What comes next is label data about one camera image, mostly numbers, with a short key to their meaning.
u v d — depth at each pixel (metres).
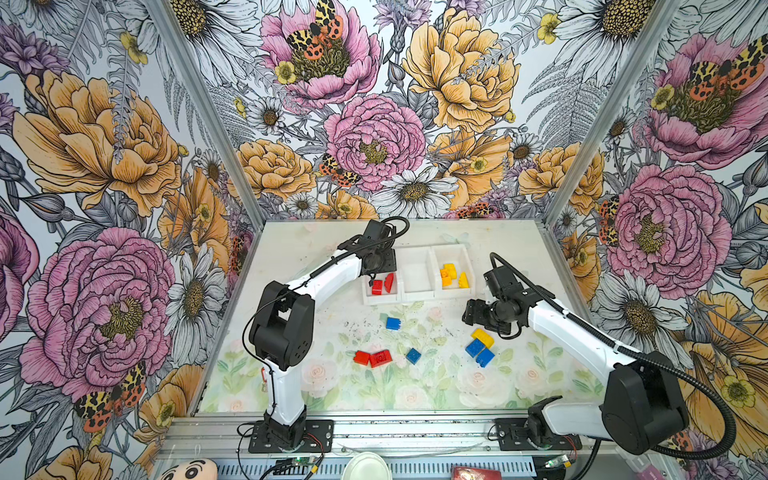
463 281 1.02
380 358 0.86
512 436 0.74
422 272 1.06
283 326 0.50
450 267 1.06
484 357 0.85
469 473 0.66
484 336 0.90
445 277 1.01
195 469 0.64
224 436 0.76
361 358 0.87
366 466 0.76
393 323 0.94
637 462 0.69
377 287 1.03
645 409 0.42
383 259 0.83
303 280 0.55
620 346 0.45
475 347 0.87
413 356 0.86
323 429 0.76
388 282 1.02
